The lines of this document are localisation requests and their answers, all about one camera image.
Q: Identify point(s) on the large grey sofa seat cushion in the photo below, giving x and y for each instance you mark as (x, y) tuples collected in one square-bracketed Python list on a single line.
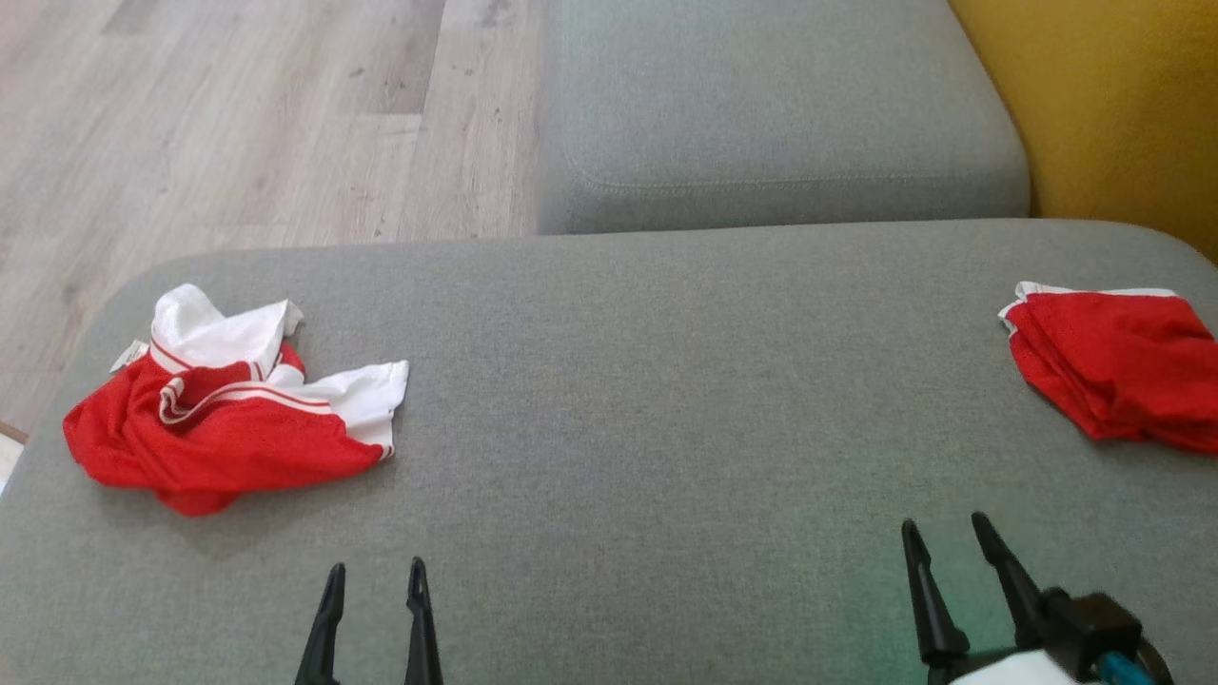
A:
[(618, 428)]

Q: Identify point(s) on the red jersey with white sleeves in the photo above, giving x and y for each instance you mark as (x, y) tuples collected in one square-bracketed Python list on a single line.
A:
[(238, 438)]

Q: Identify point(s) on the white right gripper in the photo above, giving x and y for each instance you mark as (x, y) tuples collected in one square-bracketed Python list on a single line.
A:
[(999, 671)]

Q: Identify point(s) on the plain red mesh garment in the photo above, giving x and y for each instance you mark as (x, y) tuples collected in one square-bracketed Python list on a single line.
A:
[(1113, 366)]

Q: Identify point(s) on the small grey sofa cushion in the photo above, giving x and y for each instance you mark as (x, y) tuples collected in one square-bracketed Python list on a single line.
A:
[(761, 105)]

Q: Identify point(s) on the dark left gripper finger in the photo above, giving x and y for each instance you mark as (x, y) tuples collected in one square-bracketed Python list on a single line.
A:
[(325, 637), (421, 637)]

